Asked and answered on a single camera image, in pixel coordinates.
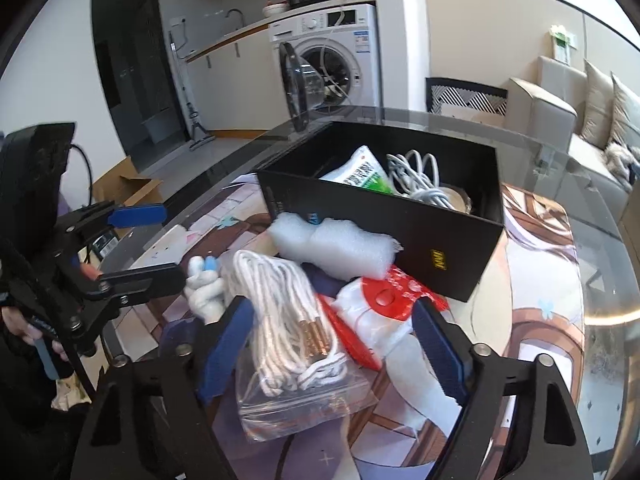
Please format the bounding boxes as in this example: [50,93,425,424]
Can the green medicine packet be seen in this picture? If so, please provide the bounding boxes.
[318,146,396,195]

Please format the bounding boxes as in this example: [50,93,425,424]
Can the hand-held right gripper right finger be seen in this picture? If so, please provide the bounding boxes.
[412,297,593,480]

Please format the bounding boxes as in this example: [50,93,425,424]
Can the white socks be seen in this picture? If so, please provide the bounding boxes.
[385,332,468,436]

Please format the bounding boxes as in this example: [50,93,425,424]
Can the white counter cabinet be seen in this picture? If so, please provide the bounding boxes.
[187,15,273,133]

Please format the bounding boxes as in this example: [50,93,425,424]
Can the white plush toy blue hat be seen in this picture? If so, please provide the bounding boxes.
[184,255,227,328]

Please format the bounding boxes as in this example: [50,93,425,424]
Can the red and white plastic bag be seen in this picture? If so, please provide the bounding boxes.
[317,264,451,372]

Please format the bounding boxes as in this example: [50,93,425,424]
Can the dark glass door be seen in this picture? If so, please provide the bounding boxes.
[91,0,183,171]

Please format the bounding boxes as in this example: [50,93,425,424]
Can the black patterned chair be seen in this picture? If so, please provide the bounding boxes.
[425,76,509,116]

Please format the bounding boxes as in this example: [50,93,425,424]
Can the beige pillow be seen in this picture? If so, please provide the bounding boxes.
[580,58,616,150]
[607,72,640,148]

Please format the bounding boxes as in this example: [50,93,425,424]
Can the white hose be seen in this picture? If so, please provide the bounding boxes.
[320,0,361,106]

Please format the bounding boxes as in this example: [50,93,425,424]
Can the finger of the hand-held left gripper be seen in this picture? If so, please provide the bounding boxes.
[55,200,167,241]
[82,262,187,306]

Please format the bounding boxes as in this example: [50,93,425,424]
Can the beige sofa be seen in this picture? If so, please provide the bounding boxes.
[507,55,640,201]

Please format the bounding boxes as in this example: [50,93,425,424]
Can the floor mop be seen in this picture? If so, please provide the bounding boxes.
[168,30,217,151]

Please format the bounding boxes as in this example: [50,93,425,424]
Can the grey fluffy clothing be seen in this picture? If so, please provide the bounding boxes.
[602,141,640,183]

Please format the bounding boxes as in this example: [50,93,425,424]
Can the white cable bundle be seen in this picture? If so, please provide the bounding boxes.
[386,150,456,208]

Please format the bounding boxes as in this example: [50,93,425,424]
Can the white foam sheet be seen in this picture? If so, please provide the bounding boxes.
[268,212,403,281]

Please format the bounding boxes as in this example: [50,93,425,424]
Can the zip bag of white ropes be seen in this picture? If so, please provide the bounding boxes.
[227,249,380,443]

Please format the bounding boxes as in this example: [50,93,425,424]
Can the green and white wall panel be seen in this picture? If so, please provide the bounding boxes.
[548,25,576,66]

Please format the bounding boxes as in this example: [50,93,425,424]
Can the black cardboard box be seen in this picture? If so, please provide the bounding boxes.
[256,120,505,303]

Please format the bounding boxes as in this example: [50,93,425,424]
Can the brown cardboard box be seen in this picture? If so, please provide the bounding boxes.
[92,156,166,211]

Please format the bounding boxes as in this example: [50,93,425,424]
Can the white washing machine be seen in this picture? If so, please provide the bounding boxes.
[268,3,382,133]

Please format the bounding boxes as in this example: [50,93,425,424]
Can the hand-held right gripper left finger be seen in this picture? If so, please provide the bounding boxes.
[70,296,256,480]

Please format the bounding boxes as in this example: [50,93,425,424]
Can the person's left hand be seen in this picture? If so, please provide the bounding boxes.
[0,304,71,368]

